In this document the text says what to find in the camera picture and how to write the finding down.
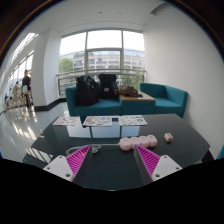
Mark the black backpack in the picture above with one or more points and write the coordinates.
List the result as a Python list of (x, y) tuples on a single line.
[(107, 86)]

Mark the black plastic bag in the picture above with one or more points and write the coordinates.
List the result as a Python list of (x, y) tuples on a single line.
[(86, 91)]

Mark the teal upholstered chair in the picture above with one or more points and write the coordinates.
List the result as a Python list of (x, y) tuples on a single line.
[(220, 153)]

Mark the person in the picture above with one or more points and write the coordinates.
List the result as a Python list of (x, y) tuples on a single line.
[(15, 90), (26, 83)]

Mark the metal window railing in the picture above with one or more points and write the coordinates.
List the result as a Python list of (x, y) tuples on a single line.
[(100, 70)]

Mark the wood-topped teal side table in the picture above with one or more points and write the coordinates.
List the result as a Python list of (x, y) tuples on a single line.
[(136, 105)]

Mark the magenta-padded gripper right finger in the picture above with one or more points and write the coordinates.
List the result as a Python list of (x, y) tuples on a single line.
[(165, 166)]

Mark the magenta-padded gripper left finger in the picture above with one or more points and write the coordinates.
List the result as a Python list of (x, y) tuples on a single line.
[(60, 166)]

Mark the brown crumpled jacket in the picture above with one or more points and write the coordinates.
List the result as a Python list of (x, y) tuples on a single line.
[(130, 91)]

